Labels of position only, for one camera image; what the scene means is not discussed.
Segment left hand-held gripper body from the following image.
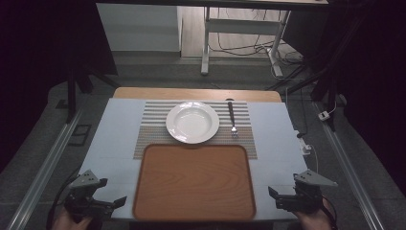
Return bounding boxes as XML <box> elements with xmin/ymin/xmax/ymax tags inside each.
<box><xmin>63</xmin><ymin>169</ymin><xmax>115</xmax><ymax>222</ymax></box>

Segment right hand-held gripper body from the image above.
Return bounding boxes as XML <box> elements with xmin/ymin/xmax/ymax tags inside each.
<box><xmin>275</xmin><ymin>169</ymin><xmax>339</xmax><ymax>215</ymax></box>

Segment person's right hand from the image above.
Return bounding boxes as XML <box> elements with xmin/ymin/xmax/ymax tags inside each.
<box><xmin>292</xmin><ymin>198</ymin><xmax>333</xmax><ymax>230</ymax></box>

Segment person's left hand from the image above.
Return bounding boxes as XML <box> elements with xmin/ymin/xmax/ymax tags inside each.
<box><xmin>52</xmin><ymin>206</ymin><xmax>94</xmax><ymax>230</ymax></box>

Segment pale blue table cover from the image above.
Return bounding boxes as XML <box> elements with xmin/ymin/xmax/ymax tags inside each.
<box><xmin>77</xmin><ymin>97</ymin><xmax>309</xmax><ymax>222</ymax></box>

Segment striped woven placemat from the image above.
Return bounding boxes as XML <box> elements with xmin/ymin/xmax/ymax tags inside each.
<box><xmin>132</xmin><ymin>100</ymin><xmax>259</xmax><ymax>161</ymax></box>

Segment brown wooden tray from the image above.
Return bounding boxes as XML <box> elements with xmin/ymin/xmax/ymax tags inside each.
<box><xmin>131</xmin><ymin>143</ymin><xmax>258</xmax><ymax>222</ymax></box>

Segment black stand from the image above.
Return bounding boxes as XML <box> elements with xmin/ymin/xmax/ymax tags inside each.
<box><xmin>64</xmin><ymin>0</ymin><xmax>123</xmax><ymax>125</ymax></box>
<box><xmin>263</xmin><ymin>0</ymin><xmax>365</xmax><ymax>132</ymax></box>

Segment white round plate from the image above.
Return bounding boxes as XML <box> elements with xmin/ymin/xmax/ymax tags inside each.
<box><xmin>165</xmin><ymin>101</ymin><xmax>221</xmax><ymax>145</ymax></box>

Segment wooden table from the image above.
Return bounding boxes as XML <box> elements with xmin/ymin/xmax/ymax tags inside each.
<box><xmin>112</xmin><ymin>86</ymin><xmax>282</xmax><ymax>104</ymax></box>

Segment white cabinet panel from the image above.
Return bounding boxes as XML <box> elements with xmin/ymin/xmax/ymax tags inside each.
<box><xmin>96</xmin><ymin>3</ymin><xmax>184</xmax><ymax>53</ymax></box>

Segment white-framed desk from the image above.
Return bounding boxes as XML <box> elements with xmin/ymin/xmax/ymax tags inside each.
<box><xmin>95</xmin><ymin>0</ymin><xmax>330</xmax><ymax>78</ymax></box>

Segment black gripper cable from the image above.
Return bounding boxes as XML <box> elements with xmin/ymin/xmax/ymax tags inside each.
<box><xmin>321</xmin><ymin>196</ymin><xmax>340</xmax><ymax>230</ymax></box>
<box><xmin>45</xmin><ymin>166</ymin><xmax>81</xmax><ymax>230</ymax></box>

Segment thin white cable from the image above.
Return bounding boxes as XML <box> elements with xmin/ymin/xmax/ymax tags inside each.
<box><xmin>306</xmin><ymin>143</ymin><xmax>320</xmax><ymax>175</ymax></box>

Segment aluminium floor rail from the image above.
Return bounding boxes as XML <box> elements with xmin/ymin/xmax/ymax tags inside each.
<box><xmin>313</xmin><ymin>101</ymin><xmax>388</xmax><ymax>230</ymax></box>
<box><xmin>5</xmin><ymin>107</ymin><xmax>84</xmax><ymax>230</ymax></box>

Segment white adapter with cable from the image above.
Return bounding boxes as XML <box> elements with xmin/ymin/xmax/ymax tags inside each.
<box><xmin>317</xmin><ymin>101</ymin><xmax>339</xmax><ymax>123</ymax></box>

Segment metal fork with dark handle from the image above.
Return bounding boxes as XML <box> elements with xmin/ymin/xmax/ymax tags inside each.
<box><xmin>226</xmin><ymin>100</ymin><xmax>239</xmax><ymax>139</ymax></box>

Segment tangle of floor cables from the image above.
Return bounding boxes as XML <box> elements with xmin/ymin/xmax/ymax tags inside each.
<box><xmin>209</xmin><ymin>7</ymin><xmax>305</xmax><ymax>66</ymax></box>

